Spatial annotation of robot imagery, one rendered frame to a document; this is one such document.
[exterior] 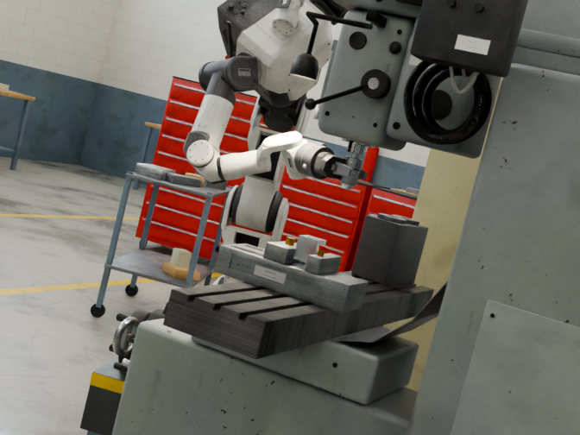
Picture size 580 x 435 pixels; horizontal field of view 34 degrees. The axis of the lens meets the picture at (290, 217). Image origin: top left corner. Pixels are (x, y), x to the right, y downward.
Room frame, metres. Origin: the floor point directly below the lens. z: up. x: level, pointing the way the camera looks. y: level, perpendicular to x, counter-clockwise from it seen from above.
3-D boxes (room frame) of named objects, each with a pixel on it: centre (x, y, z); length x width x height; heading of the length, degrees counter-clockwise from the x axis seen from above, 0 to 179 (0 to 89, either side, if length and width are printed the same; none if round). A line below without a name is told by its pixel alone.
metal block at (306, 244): (2.35, -0.07, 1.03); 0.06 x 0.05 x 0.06; 158
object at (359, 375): (2.47, -0.12, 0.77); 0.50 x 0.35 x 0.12; 66
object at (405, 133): (2.39, -0.30, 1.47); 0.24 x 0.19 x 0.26; 156
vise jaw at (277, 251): (2.37, -0.01, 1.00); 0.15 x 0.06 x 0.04; 158
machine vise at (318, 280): (2.36, -0.04, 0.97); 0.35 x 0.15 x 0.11; 68
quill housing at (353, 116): (2.47, -0.13, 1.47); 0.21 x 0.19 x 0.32; 156
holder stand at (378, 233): (3.00, -0.33, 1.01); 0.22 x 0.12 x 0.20; 149
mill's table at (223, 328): (2.53, -0.15, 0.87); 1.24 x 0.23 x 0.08; 156
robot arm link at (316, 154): (2.54, -0.06, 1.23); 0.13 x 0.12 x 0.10; 131
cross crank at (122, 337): (2.68, 0.33, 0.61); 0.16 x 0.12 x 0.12; 66
